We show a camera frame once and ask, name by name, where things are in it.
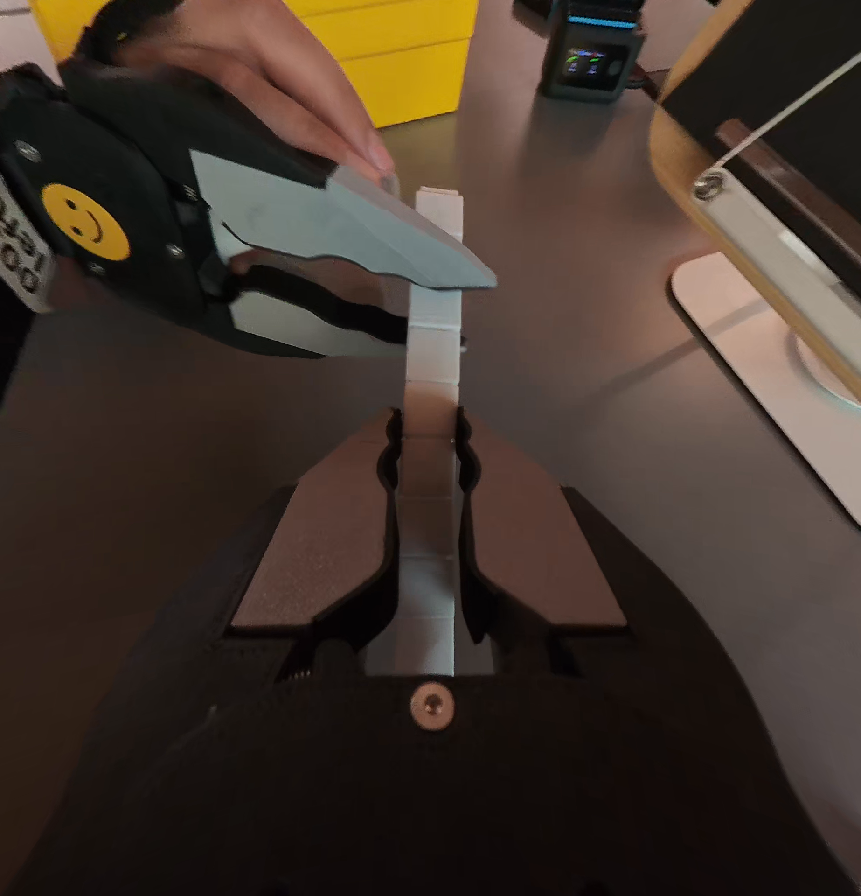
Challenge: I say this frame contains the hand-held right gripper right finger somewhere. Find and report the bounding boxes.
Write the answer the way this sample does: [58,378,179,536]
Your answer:
[456,406,629,645]

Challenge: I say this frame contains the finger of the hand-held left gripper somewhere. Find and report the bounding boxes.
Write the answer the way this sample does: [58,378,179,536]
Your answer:
[190,149,499,291]
[228,269,412,359]

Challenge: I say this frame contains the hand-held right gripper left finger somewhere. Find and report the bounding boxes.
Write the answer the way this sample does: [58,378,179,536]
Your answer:
[229,408,405,652]

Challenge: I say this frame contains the white block bar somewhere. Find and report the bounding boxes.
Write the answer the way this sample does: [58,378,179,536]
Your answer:
[394,186,468,677]

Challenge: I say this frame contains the person's left hand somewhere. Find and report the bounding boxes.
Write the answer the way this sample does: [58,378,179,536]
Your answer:
[119,0,398,182]

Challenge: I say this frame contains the yellow storage bin stack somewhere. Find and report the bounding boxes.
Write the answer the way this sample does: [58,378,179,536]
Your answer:
[32,0,482,132]

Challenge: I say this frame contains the white monitor stand base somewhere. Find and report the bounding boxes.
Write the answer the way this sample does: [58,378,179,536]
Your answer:
[670,252,861,543]

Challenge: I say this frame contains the black device with screen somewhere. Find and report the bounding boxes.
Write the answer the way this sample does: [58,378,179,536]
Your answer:
[514,0,648,106]

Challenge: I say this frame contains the black wood-edged monitor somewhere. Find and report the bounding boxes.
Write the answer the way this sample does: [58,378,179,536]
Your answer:
[649,0,861,421]

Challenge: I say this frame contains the white security cable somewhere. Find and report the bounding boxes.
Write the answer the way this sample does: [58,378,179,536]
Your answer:
[693,49,861,204]

